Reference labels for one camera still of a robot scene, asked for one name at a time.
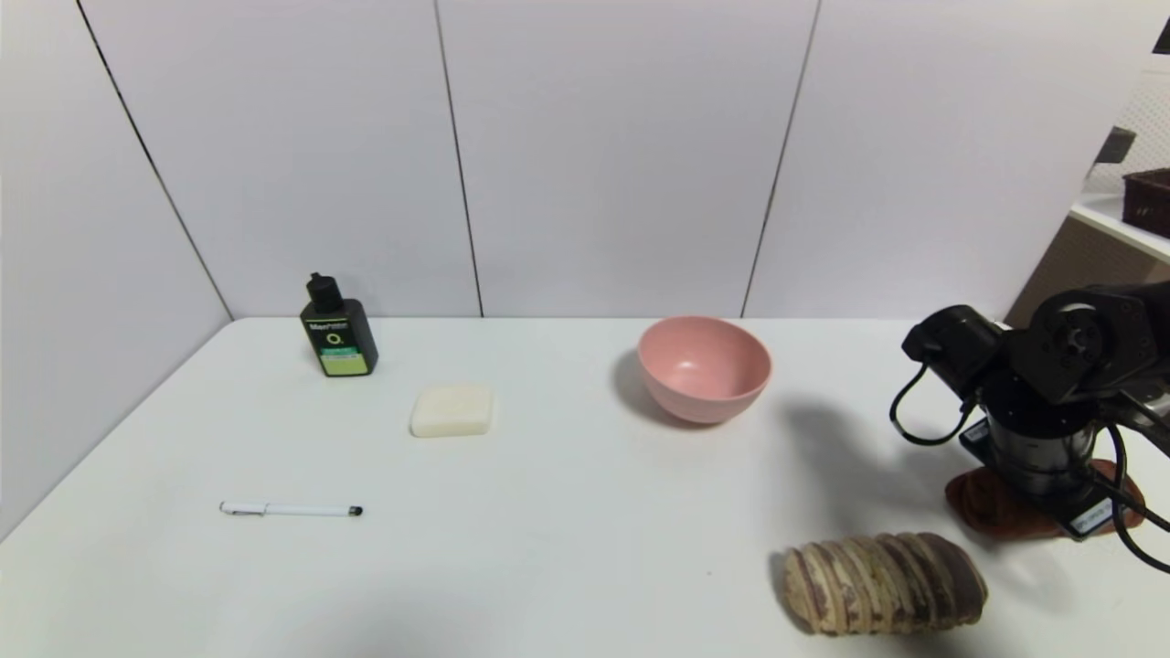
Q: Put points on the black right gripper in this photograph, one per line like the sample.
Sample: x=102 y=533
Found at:
x=1085 y=521

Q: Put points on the brown towel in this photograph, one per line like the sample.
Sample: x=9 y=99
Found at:
x=985 y=504

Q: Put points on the pink bowl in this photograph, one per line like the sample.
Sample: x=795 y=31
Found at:
x=704 y=370

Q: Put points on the brown striped bread loaf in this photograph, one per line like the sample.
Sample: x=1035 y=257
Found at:
x=885 y=585

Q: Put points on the white background desk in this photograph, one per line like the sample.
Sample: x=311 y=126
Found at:
x=1120 y=222

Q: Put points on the dark woven basket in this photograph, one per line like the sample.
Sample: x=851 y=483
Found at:
x=1150 y=201

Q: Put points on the dark grey monitor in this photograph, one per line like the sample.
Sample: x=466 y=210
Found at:
x=1114 y=145

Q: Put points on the white soap bar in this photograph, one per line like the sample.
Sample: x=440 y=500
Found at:
x=451 y=410

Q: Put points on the black bottle with green label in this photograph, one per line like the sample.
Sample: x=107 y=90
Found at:
x=337 y=343

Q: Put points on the white pen with black tip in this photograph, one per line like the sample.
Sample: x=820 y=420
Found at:
x=291 y=509

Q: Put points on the black wall-mounted object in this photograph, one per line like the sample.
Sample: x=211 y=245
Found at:
x=1164 y=35

